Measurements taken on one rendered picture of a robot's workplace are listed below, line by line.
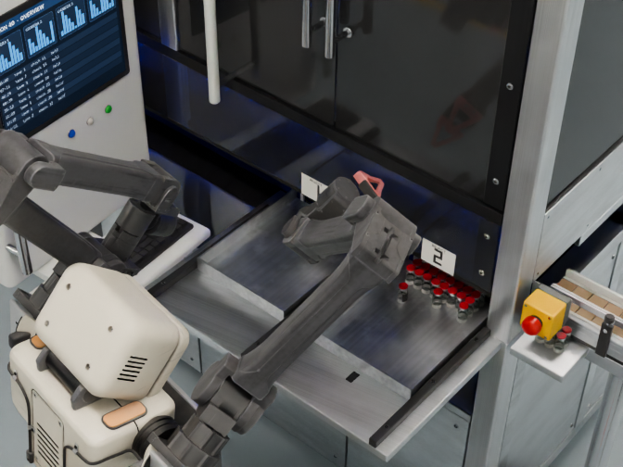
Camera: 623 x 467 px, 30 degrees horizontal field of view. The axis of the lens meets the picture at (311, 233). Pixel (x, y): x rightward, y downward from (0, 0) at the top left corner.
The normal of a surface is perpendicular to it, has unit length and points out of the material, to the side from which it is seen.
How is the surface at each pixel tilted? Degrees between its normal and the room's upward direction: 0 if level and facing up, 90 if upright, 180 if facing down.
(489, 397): 90
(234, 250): 0
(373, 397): 0
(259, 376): 76
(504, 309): 90
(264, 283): 0
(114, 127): 90
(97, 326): 47
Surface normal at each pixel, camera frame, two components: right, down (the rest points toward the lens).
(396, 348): 0.01, -0.75
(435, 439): -0.65, 0.50
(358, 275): -0.11, 0.46
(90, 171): 0.75, 0.52
